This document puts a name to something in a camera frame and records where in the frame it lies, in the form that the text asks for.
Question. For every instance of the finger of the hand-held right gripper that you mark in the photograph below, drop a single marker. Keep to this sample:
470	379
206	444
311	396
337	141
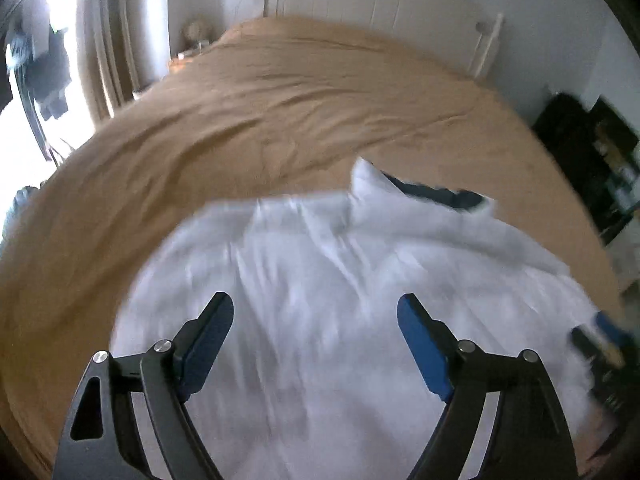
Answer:
597	337

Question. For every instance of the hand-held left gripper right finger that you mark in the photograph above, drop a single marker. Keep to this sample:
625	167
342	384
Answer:
425	345

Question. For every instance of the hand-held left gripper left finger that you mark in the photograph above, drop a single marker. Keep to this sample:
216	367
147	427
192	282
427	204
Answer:
205	345

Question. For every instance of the white puffer jacket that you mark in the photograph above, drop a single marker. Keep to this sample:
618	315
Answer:
325	270

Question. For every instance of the person's right forearm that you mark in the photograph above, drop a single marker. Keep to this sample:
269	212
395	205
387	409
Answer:
597	440

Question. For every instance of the blue clothes pile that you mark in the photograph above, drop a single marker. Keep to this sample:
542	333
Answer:
17	205

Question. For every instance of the hanging dark clothes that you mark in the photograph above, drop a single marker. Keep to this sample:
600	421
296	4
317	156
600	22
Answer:
42	65

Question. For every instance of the bed with orange blanket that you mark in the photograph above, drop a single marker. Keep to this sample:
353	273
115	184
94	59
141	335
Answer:
300	110

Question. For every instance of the wooden nightstand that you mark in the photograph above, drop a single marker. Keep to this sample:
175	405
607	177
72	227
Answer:
182	60

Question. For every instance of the round beige ornament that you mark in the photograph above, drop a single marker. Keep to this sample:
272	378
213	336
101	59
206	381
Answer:
196	31

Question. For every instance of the beige curtain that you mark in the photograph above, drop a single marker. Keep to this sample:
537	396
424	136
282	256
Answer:
110	35

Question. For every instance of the white wooden headboard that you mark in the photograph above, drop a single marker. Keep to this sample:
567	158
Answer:
390	0

